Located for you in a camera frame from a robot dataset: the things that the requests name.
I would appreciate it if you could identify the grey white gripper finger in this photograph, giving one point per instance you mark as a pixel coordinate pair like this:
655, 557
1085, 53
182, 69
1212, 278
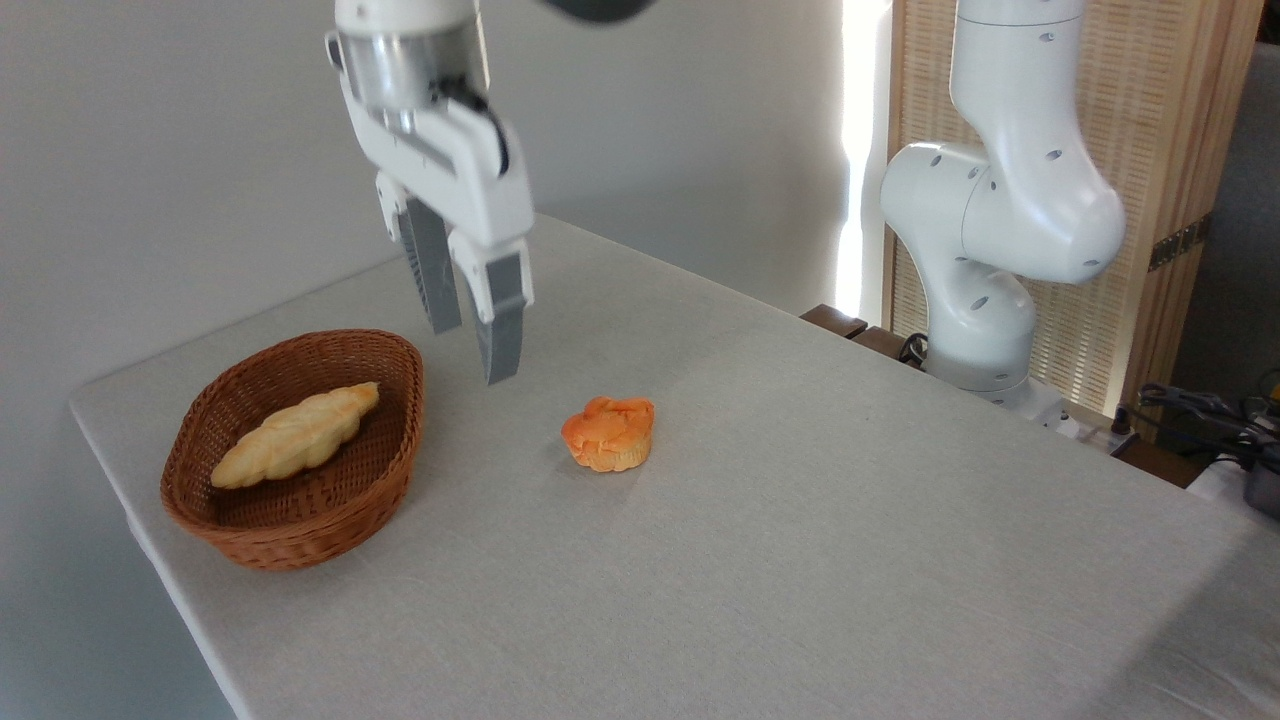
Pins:
503, 310
432, 270

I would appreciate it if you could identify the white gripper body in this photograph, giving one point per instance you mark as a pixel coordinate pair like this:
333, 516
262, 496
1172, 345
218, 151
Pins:
470, 180

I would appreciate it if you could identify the orange muffin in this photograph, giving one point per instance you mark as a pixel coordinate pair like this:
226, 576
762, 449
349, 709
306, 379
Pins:
608, 432

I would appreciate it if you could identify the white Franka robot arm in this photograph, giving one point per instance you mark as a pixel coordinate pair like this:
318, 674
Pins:
1010, 190

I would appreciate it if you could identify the long pale braided bread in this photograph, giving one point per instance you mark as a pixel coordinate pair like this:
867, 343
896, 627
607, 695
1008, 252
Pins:
295, 437

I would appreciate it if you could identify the brown wicker basket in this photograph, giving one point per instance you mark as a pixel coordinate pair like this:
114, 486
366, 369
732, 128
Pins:
330, 500

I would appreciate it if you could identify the dark brown wooden board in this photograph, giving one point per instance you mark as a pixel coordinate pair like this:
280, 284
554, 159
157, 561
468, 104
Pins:
835, 320

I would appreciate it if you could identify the grey tablecloth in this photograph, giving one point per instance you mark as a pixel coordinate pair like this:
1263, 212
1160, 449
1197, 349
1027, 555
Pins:
800, 560

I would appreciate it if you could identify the black screen hinge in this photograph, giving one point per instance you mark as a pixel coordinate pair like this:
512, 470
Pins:
1178, 243

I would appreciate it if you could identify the wooden rattan folding screen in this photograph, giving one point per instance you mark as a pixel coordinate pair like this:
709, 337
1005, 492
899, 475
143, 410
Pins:
1160, 120

